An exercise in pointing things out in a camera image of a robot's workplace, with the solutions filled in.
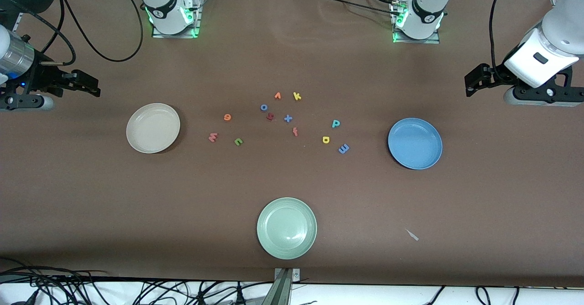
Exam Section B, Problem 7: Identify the beige round plate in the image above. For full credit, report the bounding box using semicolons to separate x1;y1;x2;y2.
126;103;181;154

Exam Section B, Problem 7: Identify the blue round plate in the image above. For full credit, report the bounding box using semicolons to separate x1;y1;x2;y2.
387;117;443;170

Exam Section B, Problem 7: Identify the brown table cover sheet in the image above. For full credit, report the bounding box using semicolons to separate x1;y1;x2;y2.
0;0;584;287

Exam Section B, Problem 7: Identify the green round plate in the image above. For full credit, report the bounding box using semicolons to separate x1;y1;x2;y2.
256;197;318;260

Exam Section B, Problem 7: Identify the aluminium profile beam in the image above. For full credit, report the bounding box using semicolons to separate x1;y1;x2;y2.
262;268;302;305

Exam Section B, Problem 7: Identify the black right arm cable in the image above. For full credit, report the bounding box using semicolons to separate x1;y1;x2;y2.
27;0;144;66

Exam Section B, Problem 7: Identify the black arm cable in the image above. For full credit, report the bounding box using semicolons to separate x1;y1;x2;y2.
27;0;144;66
489;0;509;81

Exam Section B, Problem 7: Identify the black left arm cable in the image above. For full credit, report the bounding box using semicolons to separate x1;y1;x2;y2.
489;0;509;81

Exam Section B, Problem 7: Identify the black base power cable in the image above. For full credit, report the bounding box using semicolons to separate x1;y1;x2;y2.
319;0;404;18

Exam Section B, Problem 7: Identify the black cable bundle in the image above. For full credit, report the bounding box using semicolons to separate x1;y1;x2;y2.
0;257;274;305

